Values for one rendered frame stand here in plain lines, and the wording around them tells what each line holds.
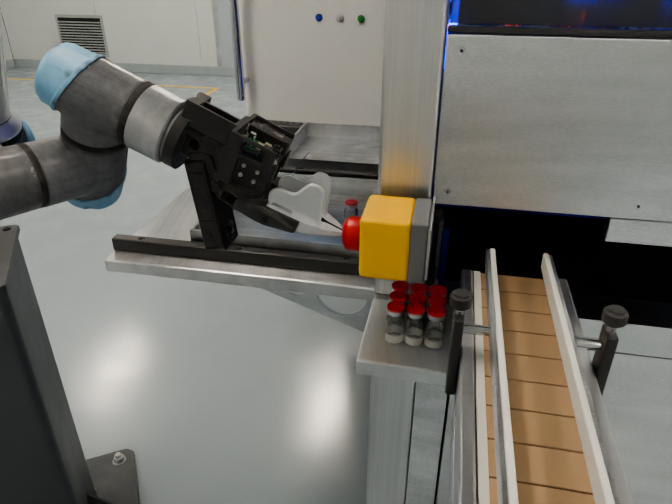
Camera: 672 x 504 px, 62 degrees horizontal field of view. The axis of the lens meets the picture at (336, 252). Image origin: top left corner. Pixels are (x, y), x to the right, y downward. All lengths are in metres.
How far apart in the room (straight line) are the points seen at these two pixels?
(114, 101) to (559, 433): 0.53
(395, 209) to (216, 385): 1.43
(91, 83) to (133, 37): 6.57
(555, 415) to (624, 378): 0.30
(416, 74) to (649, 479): 0.65
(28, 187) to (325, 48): 1.15
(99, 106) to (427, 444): 0.64
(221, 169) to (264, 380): 1.40
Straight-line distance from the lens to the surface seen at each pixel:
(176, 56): 7.01
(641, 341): 0.79
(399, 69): 0.63
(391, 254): 0.60
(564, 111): 0.64
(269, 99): 1.78
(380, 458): 0.93
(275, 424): 1.80
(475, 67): 0.63
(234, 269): 0.81
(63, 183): 0.71
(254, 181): 0.61
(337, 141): 1.33
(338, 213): 0.96
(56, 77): 0.67
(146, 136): 0.63
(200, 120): 0.62
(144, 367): 2.09
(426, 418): 0.86
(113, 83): 0.65
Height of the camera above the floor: 1.28
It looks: 28 degrees down
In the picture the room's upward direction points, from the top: straight up
